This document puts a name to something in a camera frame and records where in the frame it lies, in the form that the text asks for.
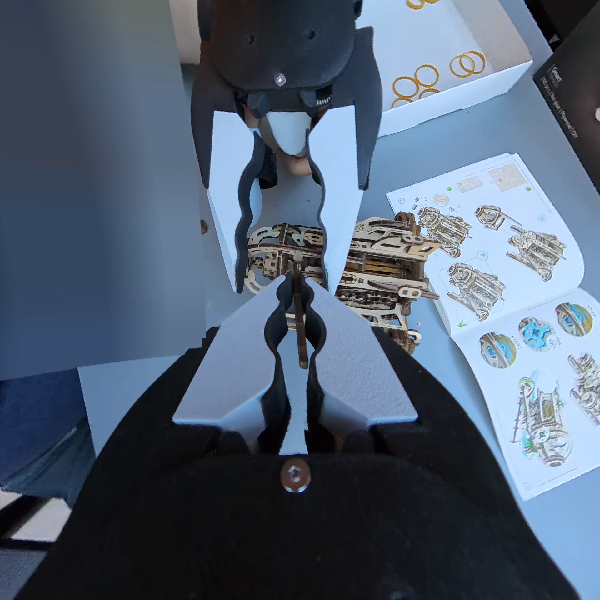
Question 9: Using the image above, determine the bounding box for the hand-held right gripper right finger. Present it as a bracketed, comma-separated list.
[304, 279, 419, 441]

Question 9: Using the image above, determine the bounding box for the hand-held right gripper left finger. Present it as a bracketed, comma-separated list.
[172, 276, 289, 453]

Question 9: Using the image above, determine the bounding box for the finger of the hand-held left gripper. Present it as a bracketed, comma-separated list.
[306, 105, 365, 297]
[206, 110, 266, 295]

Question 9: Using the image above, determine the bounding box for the thin dark wooden stick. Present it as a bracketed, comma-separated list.
[292, 262, 311, 369]

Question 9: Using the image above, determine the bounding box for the wooden mechanical model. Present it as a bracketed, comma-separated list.
[246, 211, 442, 355]

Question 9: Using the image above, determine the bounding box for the black printed model box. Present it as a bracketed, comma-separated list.
[532, 4, 600, 194]

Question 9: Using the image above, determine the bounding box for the person's left hand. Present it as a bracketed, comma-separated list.
[280, 152, 316, 178]

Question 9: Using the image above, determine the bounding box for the group of yellow rubber bands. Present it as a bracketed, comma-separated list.
[390, 0, 487, 109]

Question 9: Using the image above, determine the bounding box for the white cardboard box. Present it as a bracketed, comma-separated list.
[355, 0, 533, 138]

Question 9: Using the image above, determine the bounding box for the illustrated instruction booklet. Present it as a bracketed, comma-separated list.
[386, 152, 600, 501]

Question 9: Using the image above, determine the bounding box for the person's leg in jeans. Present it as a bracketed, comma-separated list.
[0, 370, 97, 507]

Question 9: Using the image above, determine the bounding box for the black flat object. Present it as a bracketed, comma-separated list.
[523, 0, 592, 51]

